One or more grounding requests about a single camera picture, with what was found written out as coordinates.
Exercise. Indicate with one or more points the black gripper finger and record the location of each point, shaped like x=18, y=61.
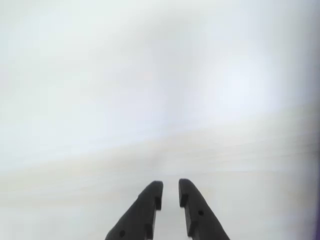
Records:
x=200, y=217
x=140, y=215

